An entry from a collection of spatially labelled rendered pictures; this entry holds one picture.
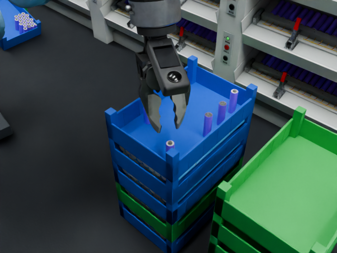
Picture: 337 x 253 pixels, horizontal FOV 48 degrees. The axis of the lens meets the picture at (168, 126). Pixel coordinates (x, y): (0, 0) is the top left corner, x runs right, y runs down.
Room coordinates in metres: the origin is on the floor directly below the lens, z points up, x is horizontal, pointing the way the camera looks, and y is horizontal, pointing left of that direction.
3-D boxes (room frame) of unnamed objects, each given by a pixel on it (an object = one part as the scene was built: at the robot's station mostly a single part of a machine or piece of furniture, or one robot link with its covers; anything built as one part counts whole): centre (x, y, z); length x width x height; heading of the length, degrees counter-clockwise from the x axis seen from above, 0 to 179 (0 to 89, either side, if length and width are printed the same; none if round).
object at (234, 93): (0.70, -0.16, 0.36); 0.02 x 0.02 x 0.06
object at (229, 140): (0.66, -0.03, 0.28); 0.30 x 0.20 x 0.08; 138
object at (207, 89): (0.66, -0.03, 0.36); 0.30 x 0.20 x 0.08; 138
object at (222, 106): (0.66, -0.12, 0.36); 0.02 x 0.02 x 0.06
